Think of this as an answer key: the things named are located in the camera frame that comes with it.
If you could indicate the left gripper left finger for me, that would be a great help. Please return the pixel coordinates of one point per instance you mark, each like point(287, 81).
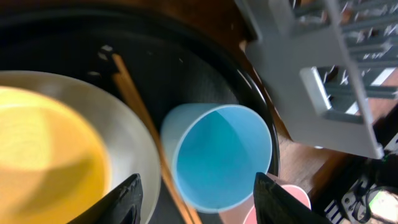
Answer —
point(121, 206)

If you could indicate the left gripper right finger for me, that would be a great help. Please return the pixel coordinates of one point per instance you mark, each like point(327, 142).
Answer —
point(274, 205)

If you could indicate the pink cup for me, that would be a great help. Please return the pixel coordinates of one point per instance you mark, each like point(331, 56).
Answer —
point(245, 213)

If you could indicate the light blue cup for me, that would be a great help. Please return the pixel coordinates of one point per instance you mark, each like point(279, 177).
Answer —
point(214, 152)

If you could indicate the yellow bowl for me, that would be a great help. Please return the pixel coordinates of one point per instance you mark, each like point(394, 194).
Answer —
point(54, 165)

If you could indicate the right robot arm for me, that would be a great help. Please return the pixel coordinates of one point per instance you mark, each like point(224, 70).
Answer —
point(364, 190)

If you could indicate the grey dishwasher rack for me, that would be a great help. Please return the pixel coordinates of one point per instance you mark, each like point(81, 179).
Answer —
point(312, 59)

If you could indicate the grey plate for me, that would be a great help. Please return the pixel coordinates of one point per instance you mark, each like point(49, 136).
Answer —
point(130, 130)

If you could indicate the wooden chopstick left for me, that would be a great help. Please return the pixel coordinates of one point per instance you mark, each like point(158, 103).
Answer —
point(133, 99)

